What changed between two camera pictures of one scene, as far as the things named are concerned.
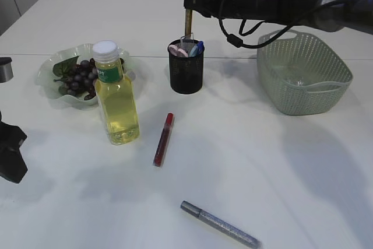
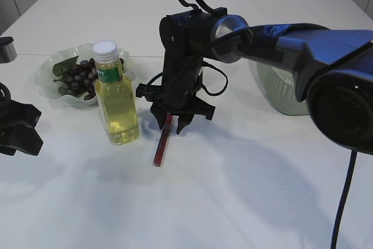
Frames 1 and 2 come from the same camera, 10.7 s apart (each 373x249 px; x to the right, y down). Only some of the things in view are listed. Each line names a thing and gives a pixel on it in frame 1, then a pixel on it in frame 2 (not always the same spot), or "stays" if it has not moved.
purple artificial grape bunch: [78, 77] stays
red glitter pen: [164, 140] stays
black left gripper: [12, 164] to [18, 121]
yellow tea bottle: [116, 98] stays
